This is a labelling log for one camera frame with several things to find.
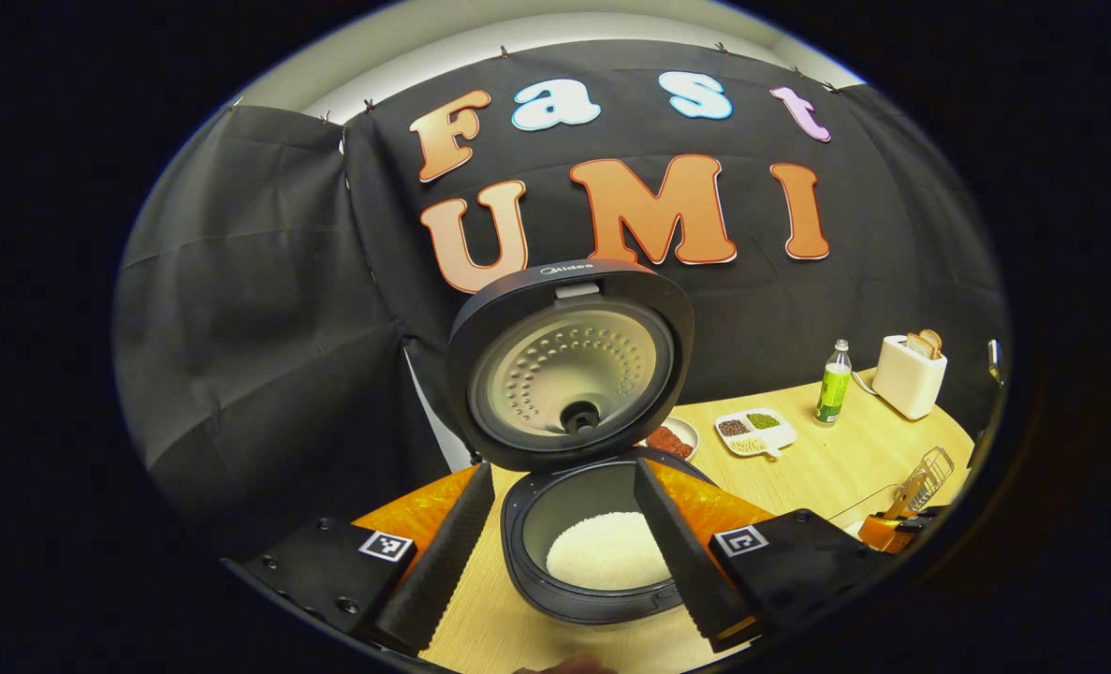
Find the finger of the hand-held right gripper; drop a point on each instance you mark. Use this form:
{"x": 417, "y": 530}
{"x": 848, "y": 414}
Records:
{"x": 878, "y": 534}

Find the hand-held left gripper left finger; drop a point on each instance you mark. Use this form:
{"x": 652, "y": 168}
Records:
{"x": 443, "y": 566}

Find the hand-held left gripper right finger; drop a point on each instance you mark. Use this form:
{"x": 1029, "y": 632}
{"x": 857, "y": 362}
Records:
{"x": 686, "y": 571}

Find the clear rice bowl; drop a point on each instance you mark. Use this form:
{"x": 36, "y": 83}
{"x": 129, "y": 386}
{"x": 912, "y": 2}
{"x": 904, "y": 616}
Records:
{"x": 859, "y": 510}

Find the white rice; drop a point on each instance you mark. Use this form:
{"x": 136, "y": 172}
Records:
{"x": 606, "y": 552}

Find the black rice cooker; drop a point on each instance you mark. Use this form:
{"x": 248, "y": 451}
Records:
{"x": 564, "y": 374}

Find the red meat piece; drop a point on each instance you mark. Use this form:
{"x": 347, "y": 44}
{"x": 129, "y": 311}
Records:
{"x": 672, "y": 442}

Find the round white plate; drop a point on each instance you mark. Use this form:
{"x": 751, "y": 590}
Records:
{"x": 688, "y": 432}

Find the green label plastic bottle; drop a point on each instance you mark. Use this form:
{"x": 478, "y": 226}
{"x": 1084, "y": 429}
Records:
{"x": 833, "y": 388}

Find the white toaster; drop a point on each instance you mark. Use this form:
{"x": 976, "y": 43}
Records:
{"x": 906, "y": 384}

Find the white divided bean dish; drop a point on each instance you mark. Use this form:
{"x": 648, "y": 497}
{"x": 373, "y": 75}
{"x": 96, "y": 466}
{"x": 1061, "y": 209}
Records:
{"x": 756, "y": 432}

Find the bread slice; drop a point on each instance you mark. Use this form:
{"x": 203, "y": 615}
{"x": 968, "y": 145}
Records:
{"x": 934, "y": 339}
{"x": 917, "y": 346}

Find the black backdrop cloth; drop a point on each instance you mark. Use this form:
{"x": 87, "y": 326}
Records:
{"x": 255, "y": 328}

